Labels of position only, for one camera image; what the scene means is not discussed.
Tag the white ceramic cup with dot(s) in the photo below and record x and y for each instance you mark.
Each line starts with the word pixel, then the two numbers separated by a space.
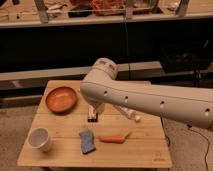
pixel 39 138

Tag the metal shelf rack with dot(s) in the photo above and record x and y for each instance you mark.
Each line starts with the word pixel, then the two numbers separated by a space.
pixel 38 13

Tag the orange object on shelf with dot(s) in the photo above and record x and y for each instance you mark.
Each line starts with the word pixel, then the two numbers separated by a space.
pixel 107 7

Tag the black object on shelf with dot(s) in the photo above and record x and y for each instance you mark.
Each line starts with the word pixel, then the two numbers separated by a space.
pixel 81 10

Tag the blue sponge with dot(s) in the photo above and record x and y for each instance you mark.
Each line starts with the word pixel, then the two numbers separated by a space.
pixel 87 141

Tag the orange wooden bowl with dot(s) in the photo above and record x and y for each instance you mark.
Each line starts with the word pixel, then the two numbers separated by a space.
pixel 61 99

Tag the orange carrot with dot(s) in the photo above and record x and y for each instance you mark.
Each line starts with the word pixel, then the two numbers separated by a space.
pixel 116 138

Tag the wooden table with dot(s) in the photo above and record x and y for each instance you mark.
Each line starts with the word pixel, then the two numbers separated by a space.
pixel 145 147

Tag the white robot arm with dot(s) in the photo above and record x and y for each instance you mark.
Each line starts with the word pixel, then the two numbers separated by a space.
pixel 192 106

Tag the dark rectangular box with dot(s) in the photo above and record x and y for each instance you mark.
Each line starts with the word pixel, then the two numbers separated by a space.
pixel 92 114

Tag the white plastic bottle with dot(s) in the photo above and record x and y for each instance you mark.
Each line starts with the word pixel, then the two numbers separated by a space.
pixel 129 113

